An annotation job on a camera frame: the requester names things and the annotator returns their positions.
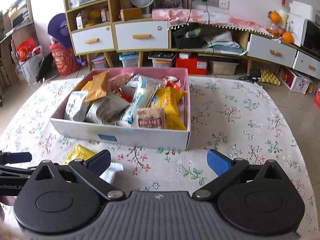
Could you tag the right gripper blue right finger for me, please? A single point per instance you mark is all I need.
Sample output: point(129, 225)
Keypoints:
point(218, 162)

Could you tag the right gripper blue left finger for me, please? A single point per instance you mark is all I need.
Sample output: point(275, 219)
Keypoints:
point(99, 163)

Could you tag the small yellow snack pack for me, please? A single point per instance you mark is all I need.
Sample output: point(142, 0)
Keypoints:
point(76, 152)

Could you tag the white grey snack bag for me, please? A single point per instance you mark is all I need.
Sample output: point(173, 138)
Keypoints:
point(104, 110)

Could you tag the brown cake pack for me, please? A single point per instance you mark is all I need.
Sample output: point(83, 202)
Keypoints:
point(153, 118)

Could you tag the golden brown bar pack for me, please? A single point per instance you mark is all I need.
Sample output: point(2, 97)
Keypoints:
point(98, 88)

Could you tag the yellow ribbed snack bag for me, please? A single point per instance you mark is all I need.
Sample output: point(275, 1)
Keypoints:
point(83, 85)

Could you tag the pink snack pack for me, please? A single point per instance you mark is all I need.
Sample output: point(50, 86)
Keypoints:
point(115, 82)

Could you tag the large yellow snack bag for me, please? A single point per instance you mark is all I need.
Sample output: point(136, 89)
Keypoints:
point(168, 98)

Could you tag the blue white long pack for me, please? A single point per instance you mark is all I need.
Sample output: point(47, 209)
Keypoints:
point(145, 88)

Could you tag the red candy pack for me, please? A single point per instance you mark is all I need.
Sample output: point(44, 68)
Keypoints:
point(172, 81)

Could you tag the orange cracker snack pack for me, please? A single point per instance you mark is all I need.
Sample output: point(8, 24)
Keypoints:
point(110, 173)

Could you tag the white black snack pack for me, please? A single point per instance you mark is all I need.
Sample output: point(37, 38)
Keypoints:
point(76, 108)

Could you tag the floral tablecloth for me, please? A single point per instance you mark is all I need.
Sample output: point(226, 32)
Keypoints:
point(236, 118)

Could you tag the pink cardboard box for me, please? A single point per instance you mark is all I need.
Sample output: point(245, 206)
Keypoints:
point(167, 139)

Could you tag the clear plastic bin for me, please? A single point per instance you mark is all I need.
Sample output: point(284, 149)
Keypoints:
point(224, 66)

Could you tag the yellow egg tray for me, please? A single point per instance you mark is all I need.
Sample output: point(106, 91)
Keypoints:
point(269, 77)

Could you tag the red storage box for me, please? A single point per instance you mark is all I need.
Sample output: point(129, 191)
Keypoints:
point(193, 65)

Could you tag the red gift bag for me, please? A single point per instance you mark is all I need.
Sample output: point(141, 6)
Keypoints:
point(64, 58)

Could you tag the blue lid plastic bin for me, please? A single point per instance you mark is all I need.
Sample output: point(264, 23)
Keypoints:
point(129, 59)

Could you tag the white shopping bag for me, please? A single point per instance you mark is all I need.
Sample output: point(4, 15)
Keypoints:
point(29, 56)

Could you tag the long wooden tv console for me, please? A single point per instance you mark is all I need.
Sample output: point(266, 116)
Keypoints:
point(272, 49)

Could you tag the black basket on console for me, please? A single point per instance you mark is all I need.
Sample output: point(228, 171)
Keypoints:
point(187, 36)

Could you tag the purple plush toy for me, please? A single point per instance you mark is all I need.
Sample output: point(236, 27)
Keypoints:
point(58, 32)

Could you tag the orange fruit lower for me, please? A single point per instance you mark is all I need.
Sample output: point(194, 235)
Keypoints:
point(287, 37)

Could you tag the orange fruit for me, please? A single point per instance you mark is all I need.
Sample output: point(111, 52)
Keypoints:
point(274, 17)
point(287, 37)

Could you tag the cardboard box on cabinet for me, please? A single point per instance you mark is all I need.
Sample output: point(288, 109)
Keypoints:
point(130, 14)

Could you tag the pink cloth cover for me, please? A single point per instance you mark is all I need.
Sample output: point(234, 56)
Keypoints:
point(175, 16)

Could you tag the white microwave oven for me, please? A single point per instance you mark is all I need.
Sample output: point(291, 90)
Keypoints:
point(305, 33)

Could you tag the orange fruit upper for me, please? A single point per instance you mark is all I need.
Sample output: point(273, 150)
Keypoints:
point(274, 17)

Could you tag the wooden shelf cabinet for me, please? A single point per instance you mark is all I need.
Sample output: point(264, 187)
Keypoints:
point(99, 27)

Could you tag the black handheld camera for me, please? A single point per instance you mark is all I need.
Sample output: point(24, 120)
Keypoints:
point(253, 76)

